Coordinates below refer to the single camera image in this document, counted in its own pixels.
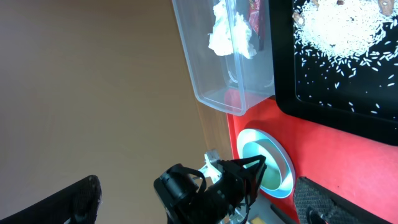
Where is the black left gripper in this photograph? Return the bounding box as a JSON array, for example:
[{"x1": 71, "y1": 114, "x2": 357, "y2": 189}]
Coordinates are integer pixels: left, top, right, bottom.
[{"x1": 198, "y1": 155, "x2": 267, "y2": 224}]

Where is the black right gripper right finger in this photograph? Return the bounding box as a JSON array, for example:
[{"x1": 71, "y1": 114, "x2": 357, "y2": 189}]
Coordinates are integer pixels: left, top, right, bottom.
[{"x1": 293, "y1": 177, "x2": 394, "y2": 224}]

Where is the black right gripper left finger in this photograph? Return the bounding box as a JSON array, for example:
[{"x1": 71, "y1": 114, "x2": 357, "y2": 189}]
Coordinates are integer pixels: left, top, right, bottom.
[{"x1": 1, "y1": 175, "x2": 102, "y2": 224}]

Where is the green bowl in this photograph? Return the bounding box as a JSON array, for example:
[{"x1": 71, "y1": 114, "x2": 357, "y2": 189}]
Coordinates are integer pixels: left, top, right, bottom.
[{"x1": 242, "y1": 139, "x2": 282, "y2": 191}]

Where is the light blue plate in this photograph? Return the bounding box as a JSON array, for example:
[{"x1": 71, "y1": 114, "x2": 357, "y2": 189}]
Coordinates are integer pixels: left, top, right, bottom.
[{"x1": 237, "y1": 129, "x2": 295, "y2": 198}]

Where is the white napkin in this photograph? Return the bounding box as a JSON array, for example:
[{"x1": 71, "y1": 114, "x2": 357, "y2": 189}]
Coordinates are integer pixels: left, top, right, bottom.
[{"x1": 208, "y1": 0, "x2": 257, "y2": 59}]

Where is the red candy wrapper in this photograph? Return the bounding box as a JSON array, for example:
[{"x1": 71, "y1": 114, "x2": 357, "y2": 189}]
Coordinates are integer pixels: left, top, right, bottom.
[{"x1": 248, "y1": 0, "x2": 265, "y2": 51}]

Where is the rice food waste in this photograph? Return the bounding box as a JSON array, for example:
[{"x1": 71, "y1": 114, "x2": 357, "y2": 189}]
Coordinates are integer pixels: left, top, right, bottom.
[{"x1": 292, "y1": 0, "x2": 398, "y2": 114}]

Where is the yellow plastic cup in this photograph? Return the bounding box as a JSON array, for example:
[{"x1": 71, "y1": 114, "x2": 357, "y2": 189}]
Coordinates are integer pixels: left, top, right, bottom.
[{"x1": 250, "y1": 217, "x2": 266, "y2": 224}]

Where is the grey dishwasher rack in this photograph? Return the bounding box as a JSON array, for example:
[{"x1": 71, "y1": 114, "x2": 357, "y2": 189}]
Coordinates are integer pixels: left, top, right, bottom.
[{"x1": 220, "y1": 195, "x2": 297, "y2": 224}]

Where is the black waste tray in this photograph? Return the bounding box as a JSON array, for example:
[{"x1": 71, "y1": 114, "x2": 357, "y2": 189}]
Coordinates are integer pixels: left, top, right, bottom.
[{"x1": 268, "y1": 1, "x2": 397, "y2": 146}]

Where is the red plastic tray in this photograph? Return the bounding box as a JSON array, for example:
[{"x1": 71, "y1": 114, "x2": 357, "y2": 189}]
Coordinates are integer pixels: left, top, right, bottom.
[{"x1": 227, "y1": 98, "x2": 397, "y2": 223}]

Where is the clear plastic bin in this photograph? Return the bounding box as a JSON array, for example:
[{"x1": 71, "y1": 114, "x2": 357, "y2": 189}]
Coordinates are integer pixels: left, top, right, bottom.
[{"x1": 172, "y1": 0, "x2": 275, "y2": 116}]

